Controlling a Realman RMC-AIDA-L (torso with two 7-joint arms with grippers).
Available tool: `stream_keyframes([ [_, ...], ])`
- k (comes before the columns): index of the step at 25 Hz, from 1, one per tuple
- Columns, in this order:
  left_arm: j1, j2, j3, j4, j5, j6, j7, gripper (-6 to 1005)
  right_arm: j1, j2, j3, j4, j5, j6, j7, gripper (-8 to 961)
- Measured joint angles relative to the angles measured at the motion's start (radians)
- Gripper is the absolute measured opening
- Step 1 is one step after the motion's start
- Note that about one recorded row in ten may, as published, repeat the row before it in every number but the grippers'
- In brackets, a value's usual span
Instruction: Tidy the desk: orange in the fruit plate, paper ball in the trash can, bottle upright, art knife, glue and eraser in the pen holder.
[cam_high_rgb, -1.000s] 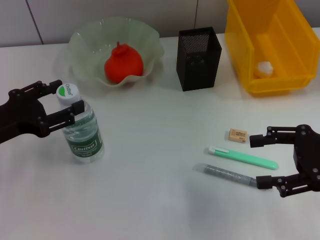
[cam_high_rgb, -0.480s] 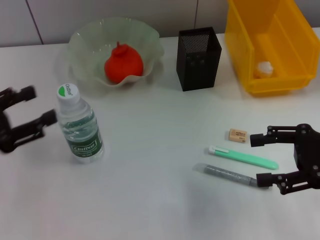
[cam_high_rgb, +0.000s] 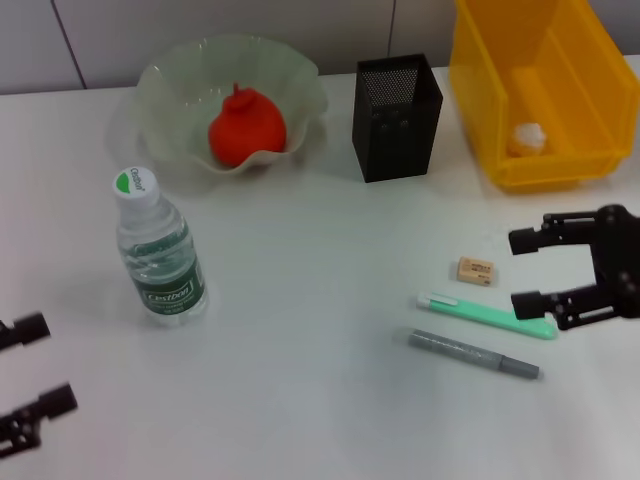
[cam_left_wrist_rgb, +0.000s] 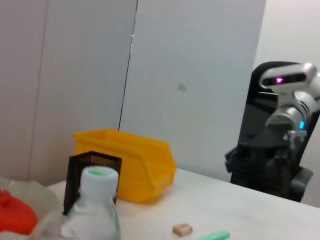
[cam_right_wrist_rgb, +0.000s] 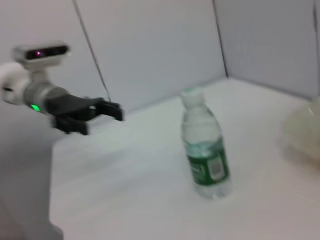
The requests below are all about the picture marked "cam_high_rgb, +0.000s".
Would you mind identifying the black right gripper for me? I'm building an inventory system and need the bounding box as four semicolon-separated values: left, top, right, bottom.
508;203;640;333

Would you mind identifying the grey marker pen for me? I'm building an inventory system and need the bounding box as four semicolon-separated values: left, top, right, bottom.
397;325;541;381

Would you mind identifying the red-orange toy orange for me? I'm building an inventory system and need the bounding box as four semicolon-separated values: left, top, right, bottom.
207;82;290;169

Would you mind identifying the beige eraser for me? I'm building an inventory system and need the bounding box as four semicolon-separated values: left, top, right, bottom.
456;256;501;289

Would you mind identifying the black mesh pen holder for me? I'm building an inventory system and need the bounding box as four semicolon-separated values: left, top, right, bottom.
352;53;445;184

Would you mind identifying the mint green highlighter pen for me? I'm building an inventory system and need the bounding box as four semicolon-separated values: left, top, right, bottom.
416;292;559;341

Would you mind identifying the white paper ball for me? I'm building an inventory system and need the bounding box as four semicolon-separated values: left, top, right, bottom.
507;122;547;157

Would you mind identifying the clear green-label water bottle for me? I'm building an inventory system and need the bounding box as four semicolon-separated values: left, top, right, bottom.
112;164;210;329

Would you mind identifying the translucent green wavy fruit plate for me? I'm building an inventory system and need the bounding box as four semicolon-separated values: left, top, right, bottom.
137;33;330;176

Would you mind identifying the yellow plastic bin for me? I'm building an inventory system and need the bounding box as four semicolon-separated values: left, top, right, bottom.
448;0;640;194

